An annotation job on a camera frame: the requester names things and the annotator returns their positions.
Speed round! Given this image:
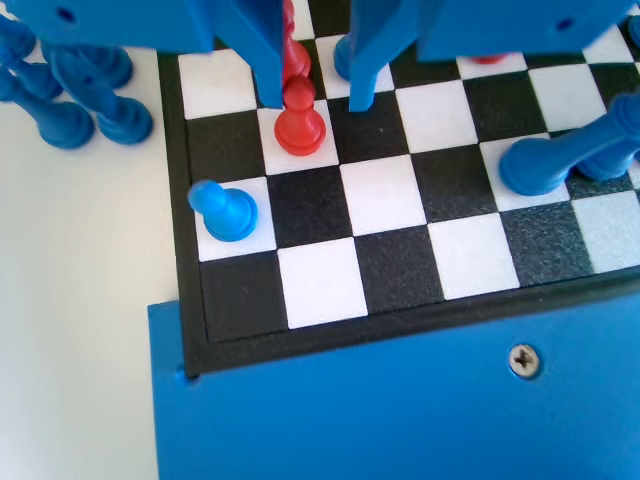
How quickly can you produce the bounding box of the red pawn chess piece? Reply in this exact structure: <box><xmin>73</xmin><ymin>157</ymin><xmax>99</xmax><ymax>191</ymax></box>
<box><xmin>273</xmin><ymin>74</ymin><xmax>327</xmax><ymax>157</ymax></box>
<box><xmin>283</xmin><ymin>0</ymin><xmax>314</xmax><ymax>84</ymax></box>

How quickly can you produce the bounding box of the black white chessboard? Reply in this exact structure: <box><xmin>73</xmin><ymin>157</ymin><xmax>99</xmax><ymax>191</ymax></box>
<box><xmin>157</xmin><ymin>0</ymin><xmax>640</xmax><ymax>374</ymax></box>

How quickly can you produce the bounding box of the blue base plate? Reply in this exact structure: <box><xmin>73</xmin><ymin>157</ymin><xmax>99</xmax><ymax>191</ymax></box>
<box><xmin>147</xmin><ymin>289</ymin><xmax>640</xmax><ymax>480</ymax></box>

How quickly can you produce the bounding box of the silver plate screw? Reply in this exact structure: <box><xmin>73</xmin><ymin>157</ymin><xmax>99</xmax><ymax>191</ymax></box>
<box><xmin>508</xmin><ymin>343</ymin><xmax>542</xmax><ymax>379</ymax></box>

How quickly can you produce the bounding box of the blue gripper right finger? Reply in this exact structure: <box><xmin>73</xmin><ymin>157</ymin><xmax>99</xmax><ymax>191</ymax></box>
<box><xmin>348</xmin><ymin>0</ymin><xmax>420</xmax><ymax>113</ymax></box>

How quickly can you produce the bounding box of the blue king chess piece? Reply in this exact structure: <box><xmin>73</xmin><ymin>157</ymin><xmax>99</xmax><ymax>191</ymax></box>
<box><xmin>498</xmin><ymin>92</ymin><xmax>640</xmax><ymax>197</ymax></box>

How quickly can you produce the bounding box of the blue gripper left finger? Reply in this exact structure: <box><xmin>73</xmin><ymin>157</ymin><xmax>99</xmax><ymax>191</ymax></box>
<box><xmin>219</xmin><ymin>0</ymin><xmax>287</xmax><ymax>110</ymax></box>

